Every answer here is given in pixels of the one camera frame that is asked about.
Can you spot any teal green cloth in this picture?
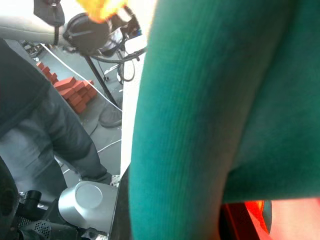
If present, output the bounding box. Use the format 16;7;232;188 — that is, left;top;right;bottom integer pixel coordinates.
75;0;320;240

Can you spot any black tripod stand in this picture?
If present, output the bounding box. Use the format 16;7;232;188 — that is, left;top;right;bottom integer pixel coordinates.
83;54;121;108

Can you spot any pile of red bricks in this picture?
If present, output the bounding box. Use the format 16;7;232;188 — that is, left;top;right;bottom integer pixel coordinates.
35;61;98;114

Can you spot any silver robot torso joint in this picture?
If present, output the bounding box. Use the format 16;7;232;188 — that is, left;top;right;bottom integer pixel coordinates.
57;180;119;234

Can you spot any black round headset device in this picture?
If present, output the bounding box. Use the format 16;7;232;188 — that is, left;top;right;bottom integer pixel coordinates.
62;12;114;56

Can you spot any person in dark clothes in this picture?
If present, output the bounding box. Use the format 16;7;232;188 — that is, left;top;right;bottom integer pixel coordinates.
0;38;123;191

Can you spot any white floor cable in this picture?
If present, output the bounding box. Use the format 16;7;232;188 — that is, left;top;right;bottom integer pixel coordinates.
39;42;123;112

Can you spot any black strap pouch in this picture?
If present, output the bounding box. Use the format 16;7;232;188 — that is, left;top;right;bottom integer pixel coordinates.
33;0;66;46

